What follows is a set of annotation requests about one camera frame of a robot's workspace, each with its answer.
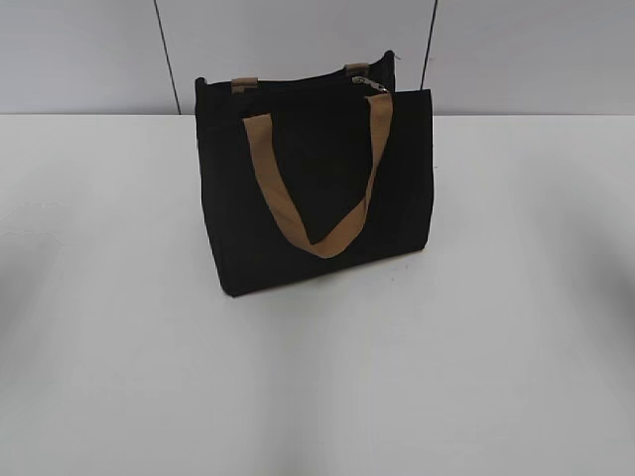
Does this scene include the black tote bag tan handles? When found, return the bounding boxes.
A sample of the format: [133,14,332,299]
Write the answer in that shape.
[194,52,435,297]

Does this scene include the silver zipper pull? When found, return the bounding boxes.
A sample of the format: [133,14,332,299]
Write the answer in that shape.
[351,76,390,93]

